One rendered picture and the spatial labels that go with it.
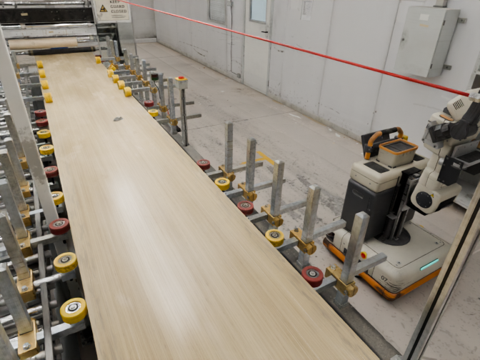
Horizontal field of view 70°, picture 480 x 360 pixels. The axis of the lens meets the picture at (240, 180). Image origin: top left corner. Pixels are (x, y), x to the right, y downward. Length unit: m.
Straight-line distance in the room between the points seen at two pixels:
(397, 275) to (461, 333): 0.51
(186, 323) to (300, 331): 0.36
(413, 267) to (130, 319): 1.84
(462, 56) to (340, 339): 3.27
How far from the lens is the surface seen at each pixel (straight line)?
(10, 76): 1.56
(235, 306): 1.22
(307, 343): 1.16
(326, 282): 1.45
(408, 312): 2.63
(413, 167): 2.52
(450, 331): 2.65
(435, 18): 3.91
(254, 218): 1.72
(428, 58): 3.92
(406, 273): 2.48
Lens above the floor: 1.84
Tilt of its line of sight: 30 degrees down
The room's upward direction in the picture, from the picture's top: 2 degrees clockwise
